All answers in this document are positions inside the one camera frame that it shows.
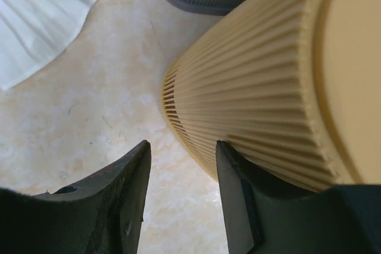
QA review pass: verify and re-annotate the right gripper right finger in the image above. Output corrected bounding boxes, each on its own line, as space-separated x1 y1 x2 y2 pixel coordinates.
216 141 380 253

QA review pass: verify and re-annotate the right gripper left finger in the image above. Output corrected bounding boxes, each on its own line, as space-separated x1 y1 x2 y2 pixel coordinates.
1 140 151 253

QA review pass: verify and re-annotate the yellow slatted bin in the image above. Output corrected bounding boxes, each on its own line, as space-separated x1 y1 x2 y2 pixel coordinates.
161 0 380 191

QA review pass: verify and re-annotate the white crumpled cloth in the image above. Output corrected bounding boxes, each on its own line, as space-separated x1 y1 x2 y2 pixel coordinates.
1 0 97 90

